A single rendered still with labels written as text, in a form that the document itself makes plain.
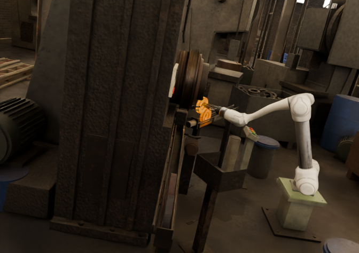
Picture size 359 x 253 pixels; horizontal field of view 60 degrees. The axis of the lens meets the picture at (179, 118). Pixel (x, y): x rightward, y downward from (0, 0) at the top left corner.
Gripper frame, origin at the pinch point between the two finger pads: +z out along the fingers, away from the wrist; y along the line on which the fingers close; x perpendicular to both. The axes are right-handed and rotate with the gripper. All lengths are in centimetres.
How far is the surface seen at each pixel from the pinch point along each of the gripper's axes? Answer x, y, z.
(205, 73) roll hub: 36, -49, -24
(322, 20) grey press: 111, 317, 5
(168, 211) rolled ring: -8, -140, -77
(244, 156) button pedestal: -49, 47, -37
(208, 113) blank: -11.2, 13.0, -1.9
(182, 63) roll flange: 40, -62, -12
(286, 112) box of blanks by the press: -27, 212, -19
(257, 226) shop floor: -80, -3, -84
